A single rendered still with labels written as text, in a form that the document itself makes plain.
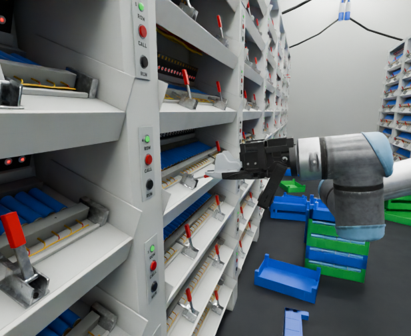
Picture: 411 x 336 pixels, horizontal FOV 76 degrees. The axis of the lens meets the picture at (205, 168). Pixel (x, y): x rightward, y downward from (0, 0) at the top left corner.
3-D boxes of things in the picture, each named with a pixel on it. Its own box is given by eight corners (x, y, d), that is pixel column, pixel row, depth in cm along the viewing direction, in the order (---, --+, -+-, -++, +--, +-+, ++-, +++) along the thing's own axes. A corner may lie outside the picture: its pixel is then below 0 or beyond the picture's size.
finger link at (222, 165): (202, 154, 64) (240, 150, 61) (206, 177, 65) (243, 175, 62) (198, 155, 61) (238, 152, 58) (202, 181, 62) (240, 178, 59)
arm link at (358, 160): (398, 185, 48) (396, 131, 46) (322, 189, 53) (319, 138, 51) (383, 174, 57) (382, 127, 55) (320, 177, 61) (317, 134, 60)
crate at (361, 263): (360, 251, 157) (361, 239, 156) (366, 269, 139) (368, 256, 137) (306, 242, 168) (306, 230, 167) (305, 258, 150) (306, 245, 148)
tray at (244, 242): (254, 232, 185) (263, 215, 180) (234, 284, 129) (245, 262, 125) (228, 218, 189) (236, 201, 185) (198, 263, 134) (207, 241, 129)
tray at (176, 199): (232, 171, 108) (240, 149, 105) (156, 235, 52) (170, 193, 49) (189, 150, 113) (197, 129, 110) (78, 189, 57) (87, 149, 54)
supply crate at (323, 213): (364, 213, 152) (366, 200, 151) (372, 227, 134) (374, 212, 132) (309, 206, 163) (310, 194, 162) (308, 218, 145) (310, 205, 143)
